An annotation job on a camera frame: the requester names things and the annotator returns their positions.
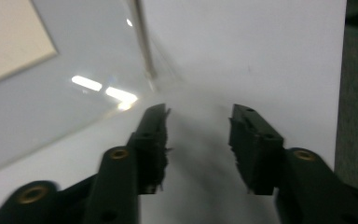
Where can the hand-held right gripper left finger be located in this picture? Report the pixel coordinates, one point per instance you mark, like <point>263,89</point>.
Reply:
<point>150,146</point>

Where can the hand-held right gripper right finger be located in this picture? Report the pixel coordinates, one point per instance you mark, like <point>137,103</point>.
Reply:
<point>254,149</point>

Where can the clear acrylic box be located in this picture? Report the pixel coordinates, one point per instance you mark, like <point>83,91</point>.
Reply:
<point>43,121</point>

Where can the white work board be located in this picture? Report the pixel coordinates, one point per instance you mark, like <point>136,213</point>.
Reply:
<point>261,62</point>

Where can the beige rectangular panel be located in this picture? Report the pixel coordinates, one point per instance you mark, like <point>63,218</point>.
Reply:
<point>9,37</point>

